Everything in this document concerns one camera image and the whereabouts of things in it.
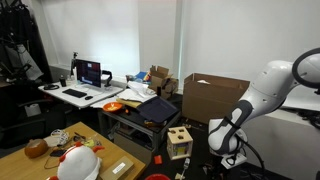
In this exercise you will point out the white plush with red horns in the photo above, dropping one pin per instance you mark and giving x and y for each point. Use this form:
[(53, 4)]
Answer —
[(78, 163)]

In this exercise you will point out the red bowl with white swirl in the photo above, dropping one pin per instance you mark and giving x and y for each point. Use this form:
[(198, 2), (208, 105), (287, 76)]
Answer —
[(157, 177)]

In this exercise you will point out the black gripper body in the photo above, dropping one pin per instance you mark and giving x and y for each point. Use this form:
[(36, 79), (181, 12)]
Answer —
[(224, 170)]

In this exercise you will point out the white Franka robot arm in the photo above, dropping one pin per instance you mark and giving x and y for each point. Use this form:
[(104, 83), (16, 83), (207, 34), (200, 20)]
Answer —
[(266, 90)]

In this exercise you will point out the small orange block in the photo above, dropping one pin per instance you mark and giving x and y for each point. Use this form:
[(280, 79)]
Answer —
[(158, 159)]

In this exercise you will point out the metal frame cart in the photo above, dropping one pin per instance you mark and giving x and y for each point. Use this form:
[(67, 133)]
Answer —
[(131, 118)]

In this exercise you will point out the black desk gadget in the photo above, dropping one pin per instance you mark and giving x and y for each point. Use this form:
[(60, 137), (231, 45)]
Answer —
[(108, 80)]

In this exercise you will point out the white office desk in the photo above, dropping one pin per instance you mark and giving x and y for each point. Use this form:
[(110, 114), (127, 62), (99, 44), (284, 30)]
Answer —
[(101, 94)]

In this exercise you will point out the tan envelope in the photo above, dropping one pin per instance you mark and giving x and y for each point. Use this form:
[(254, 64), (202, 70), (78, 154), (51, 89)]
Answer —
[(128, 103)]

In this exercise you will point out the grey photo reflector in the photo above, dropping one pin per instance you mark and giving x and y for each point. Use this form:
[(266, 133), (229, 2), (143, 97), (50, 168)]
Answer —
[(28, 63)]

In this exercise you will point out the wooden shape sorter cube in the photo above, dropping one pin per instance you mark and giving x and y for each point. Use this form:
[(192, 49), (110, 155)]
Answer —
[(180, 146)]

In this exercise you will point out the yellow green toy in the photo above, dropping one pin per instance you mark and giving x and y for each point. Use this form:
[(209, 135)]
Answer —
[(90, 142)]

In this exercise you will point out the large cardboard box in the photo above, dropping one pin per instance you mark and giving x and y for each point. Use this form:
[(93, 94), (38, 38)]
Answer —
[(200, 100)]

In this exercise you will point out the orange bowl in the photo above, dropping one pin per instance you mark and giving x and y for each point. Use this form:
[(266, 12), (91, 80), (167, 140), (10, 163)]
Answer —
[(112, 107)]

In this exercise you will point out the black computer mouse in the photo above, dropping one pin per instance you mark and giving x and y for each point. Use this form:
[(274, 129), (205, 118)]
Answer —
[(88, 97)]

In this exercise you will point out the black phone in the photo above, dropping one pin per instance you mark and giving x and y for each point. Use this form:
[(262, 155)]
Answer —
[(58, 153)]

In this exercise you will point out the black cup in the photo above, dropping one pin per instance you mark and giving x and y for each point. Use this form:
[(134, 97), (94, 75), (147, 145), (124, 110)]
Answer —
[(63, 81)]

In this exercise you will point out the black webcam stand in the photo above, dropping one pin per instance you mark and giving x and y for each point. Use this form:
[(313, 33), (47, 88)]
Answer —
[(73, 66)]

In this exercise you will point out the heap of white paper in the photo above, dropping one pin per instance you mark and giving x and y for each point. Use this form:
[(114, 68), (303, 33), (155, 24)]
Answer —
[(136, 91)]

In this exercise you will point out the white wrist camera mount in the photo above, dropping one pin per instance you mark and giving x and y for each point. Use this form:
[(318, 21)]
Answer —
[(238, 161)]

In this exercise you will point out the black headphones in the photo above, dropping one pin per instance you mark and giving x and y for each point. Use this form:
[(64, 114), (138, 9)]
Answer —
[(51, 87)]

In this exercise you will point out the white patterned cloth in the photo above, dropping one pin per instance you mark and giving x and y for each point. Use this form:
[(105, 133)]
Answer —
[(58, 137)]

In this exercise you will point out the brown ball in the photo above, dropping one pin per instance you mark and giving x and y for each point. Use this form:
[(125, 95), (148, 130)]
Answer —
[(36, 148)]

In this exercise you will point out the flat cardboard box with label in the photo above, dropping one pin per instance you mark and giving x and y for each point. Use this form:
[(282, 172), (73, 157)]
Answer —
[(116, 168)]

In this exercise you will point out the white plastic bag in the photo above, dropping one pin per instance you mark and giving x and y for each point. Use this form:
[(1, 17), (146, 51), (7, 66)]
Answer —
[(203, 81)]

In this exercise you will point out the grey storage box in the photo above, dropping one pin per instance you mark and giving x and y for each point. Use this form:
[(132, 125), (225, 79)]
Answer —
[(131, 148)]

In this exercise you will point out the light wooden table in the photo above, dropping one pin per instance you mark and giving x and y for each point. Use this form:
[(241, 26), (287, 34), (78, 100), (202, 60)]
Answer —
[(20, 166)]

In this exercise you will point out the black computer keyboard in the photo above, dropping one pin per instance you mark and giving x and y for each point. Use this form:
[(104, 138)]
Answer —
[(75, 93)]

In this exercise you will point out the navy storage bin lid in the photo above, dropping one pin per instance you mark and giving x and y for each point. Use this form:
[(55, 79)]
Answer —
[(156, 110)]

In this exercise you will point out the laptop computer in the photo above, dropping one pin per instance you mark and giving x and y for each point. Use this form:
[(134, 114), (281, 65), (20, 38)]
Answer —
[(88, 73)]

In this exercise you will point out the black office chair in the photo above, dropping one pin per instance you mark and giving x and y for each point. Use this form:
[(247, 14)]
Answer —
[(20, 130)]

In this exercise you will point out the small open cardboard box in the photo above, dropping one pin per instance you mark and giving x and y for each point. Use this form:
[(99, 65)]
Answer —
[(160, 81)]

